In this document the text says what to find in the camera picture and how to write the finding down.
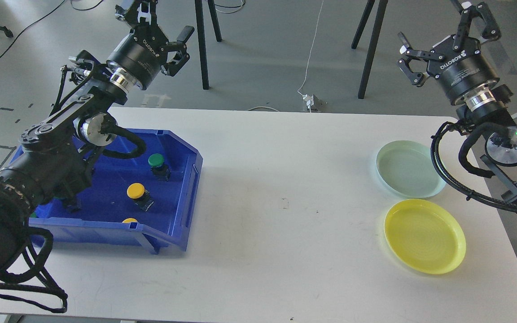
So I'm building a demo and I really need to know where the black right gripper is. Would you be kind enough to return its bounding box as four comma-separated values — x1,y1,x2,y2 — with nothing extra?
397,0,501,106

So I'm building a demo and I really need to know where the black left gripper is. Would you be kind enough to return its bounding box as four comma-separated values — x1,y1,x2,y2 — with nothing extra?
107,0,195,90

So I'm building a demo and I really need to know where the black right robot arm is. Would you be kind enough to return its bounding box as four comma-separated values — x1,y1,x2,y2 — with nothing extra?
398,0,517,214

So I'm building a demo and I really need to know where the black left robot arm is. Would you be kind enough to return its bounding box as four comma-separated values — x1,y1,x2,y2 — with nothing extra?
0,0,195,314

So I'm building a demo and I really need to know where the light green plate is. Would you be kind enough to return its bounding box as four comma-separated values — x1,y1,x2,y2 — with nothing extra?
375,140,447,199

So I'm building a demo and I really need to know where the green push button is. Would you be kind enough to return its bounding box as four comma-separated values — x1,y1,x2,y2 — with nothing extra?
148,153,171,181

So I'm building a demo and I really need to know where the yellow plate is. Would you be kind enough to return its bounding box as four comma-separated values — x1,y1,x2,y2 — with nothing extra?
383,199,467,275

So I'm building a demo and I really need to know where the black stand leg left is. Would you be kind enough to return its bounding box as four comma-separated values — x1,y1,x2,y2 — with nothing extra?
194,0,223,90

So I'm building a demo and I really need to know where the black stand leg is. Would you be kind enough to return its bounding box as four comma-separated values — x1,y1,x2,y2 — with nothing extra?
351,0,388,100
194,0,223,90

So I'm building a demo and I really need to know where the black stand leg right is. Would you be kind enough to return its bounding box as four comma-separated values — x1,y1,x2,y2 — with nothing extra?
351,0,388,100

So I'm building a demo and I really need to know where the white power adapter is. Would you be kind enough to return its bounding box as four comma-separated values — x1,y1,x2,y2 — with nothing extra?
302,94,327,113

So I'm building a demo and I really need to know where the blue plastic bin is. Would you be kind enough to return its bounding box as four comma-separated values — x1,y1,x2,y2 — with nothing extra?
30,129,203,255

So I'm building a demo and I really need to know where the black floor cable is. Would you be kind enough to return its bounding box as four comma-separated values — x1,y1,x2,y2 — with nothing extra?
0,0,106,79

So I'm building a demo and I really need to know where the white cable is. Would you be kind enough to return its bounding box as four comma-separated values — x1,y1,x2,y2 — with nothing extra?
297,0,325,96

